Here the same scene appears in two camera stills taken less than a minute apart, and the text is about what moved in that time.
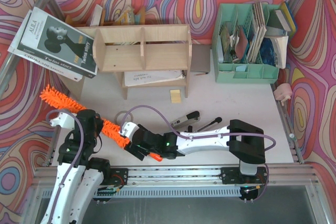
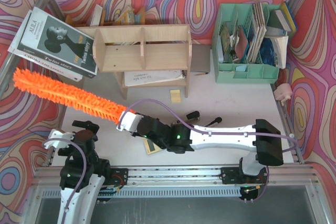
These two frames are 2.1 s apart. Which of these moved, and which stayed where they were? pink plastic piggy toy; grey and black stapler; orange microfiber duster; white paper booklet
Moved: orange microfiber duster
Stayed: white paper booklet; pink plastic piggy toy; grey and black stapler
